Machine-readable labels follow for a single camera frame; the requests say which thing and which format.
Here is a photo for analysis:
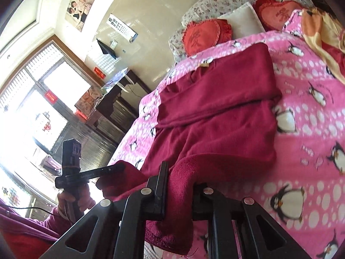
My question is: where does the person's red clothing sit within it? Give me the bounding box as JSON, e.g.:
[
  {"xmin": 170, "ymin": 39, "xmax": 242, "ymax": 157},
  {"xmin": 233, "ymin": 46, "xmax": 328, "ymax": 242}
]
[{"xmin": 0, "ymin": 228, "xmax": 60, "ymax": 259}]

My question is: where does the wall eye chart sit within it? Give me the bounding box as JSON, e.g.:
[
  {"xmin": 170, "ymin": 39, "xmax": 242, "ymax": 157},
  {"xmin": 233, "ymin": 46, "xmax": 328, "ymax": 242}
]
[{"xmin": 106, "ymin": 13, "xmax": 138, "ymax": 43}]

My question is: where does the red wall sign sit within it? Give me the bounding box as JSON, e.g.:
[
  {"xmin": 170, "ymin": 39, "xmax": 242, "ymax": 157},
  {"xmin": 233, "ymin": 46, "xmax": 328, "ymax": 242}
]
[{"xmin": 93, "ymin": 66, "xmax": 106, "ymax": 80}]

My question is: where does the pink penguin print blanket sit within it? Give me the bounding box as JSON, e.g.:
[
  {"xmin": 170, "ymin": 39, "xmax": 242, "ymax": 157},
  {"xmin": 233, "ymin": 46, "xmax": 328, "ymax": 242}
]
[{"xmin": 108, "ymin": 9, "xmax": 345, "ymax": 259}]

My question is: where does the wall poster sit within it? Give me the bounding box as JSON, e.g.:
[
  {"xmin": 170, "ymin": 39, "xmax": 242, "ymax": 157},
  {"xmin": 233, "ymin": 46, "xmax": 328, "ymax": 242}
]
[{"xmin": 64, "ymin": 0, "xmax": 96, "ymax": 32}]

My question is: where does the red heart pillow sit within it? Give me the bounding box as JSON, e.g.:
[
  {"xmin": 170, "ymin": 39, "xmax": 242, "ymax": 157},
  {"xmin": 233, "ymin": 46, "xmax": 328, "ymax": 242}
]
[
  {"xmin": 253, "ymin": 0, "xmax": 311, "ymax": 32},
  {"xmin": 182, "ymin": 19, "xmax": 233, "ymax": 58}
]

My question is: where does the printed picture box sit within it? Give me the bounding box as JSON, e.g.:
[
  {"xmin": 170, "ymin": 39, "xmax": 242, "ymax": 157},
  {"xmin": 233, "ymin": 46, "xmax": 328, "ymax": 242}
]
[{"xmin": 75, "ymin": 90, "xmax": 105, "ymax": 120}]

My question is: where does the orange red cream blanket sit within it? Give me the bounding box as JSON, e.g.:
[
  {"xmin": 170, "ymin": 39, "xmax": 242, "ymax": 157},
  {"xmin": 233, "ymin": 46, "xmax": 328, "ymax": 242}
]
[{"xmin": 301, "ymin": 7, "xmax": 345, "ymax": 86}]

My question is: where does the black cable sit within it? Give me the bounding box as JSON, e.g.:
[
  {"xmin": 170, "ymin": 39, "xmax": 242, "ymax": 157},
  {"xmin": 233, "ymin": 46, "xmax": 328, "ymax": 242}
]
[{"xmin": 5, "ymin": 205, "xmax": 56, "ymax": 211}]

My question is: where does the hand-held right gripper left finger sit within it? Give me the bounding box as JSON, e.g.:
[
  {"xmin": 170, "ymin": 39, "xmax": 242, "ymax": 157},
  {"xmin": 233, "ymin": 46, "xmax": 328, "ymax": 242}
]
[{"xmin": 38, "ymin": 161, "xmax": 170, "ymax": 259}]

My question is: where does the red window sticker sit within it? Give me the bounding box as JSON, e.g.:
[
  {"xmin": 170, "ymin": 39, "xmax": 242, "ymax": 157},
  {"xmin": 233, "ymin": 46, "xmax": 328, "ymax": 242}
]
[{"xmin": 45, "ymin": 88, "xmax": 59, "ymax": 103}]

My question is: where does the black monitor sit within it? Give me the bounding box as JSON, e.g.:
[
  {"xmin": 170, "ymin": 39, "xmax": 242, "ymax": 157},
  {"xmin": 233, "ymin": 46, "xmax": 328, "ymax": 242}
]
[{"xmin": 96, "ymin": 38, "xmax": 118, "ymax": 60}]

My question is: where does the white pillow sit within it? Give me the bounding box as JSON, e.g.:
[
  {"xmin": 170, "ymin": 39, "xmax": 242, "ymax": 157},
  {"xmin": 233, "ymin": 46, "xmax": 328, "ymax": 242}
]
[{"xmin": 216, "ymin": 2, "xmax": 266, "ymax": 40}]

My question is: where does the small floral pillow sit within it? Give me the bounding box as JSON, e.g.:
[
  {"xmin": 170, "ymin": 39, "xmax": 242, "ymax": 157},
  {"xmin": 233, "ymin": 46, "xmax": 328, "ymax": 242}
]
[{"xmin": 168, "ymin": 27, "xmax": 190, "ymax": 63}]

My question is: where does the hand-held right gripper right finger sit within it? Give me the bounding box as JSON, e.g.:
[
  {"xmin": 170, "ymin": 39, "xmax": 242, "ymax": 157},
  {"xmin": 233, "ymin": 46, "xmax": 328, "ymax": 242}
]
[{"xmin": 192, "ymin": 183, "xmax": 303, "ymax": 259}]

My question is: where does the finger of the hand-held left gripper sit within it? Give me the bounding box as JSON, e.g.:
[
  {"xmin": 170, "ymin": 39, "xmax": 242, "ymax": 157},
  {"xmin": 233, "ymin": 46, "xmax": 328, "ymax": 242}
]
[{"xmin": 91, "ymin": 163, "xmax": 126, "ymax": 181}]

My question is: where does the person's left hand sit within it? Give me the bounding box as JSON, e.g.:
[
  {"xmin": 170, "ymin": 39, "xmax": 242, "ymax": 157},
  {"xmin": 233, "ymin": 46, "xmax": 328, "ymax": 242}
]
[{"xmin": 57, "ymin": 186, "xmax": 95, "ymax": 220}]

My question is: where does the person's left forearm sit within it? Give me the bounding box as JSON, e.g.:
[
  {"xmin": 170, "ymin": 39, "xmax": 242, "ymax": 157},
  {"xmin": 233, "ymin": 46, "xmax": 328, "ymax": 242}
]
[{"xmin": 0, "ymin": 198, "xmax": 71, "ymax": 242}]

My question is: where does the maroon knit garment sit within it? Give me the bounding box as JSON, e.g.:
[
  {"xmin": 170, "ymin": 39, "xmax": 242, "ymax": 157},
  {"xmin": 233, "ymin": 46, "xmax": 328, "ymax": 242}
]
[{"xmin": 96, "ymin": 43, "xmax": 283, "ymax": 256}]

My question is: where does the dark slatted radiator cover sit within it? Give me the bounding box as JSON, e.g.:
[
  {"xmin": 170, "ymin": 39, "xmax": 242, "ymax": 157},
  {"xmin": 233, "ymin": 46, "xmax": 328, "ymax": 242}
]
[{"xmin": 54, "ymin": 123, "xmax": 120, "ymax": 171}]

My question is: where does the large window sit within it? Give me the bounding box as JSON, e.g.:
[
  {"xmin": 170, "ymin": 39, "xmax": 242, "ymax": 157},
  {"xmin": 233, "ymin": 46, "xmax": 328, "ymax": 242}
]
[{"xmin": 0, "ymin": 36, "xmax": 93, "ymax": 168}]

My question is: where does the dark wooden desk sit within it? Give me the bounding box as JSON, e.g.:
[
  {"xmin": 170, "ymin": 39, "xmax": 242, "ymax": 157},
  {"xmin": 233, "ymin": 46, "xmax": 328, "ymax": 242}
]
[{"xmin": 93, "ymin": 69, "xmax": 152, "ymax": 141}]

